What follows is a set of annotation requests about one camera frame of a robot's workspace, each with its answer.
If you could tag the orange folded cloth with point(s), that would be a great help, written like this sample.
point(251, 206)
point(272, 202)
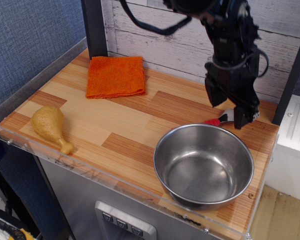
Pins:
point(113, 77)

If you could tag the left black vertical post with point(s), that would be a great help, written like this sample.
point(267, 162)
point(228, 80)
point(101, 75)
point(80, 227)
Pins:
point(94, 28)

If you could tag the toy chicken drumstick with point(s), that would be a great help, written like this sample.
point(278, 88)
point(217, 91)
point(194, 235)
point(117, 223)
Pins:
point(47, 122)

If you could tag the clear acrylic edge guard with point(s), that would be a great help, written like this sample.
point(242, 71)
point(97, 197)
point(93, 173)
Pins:
point(114, 141)

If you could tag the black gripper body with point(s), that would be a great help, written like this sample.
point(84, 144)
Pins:
point(237, 82)

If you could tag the stainless steel bowl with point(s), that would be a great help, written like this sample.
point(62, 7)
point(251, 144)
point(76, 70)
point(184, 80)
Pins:
point(202, 166)

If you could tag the silver button control panel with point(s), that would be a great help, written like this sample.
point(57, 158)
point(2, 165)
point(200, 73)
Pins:
point(108, 214)

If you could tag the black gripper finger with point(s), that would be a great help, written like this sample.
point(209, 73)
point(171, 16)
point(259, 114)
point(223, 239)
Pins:
point(215, 94)
point(245, 113)

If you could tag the red handled metal spoon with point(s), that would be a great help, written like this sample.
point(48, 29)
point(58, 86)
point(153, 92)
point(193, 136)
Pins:
point(226, 117)

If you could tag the white side cabinet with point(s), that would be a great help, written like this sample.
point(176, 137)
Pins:
point(283, 173)

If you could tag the right black vertical post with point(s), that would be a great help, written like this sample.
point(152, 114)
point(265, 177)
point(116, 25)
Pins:
point(288, 91)

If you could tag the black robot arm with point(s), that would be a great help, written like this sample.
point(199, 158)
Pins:
point(235, 62)

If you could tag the yellow object bottom left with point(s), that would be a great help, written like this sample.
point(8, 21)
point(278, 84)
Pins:
point(21, 234)

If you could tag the black vertical post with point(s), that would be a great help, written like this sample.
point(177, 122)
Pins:
point(288, 91)
point(94, 28)

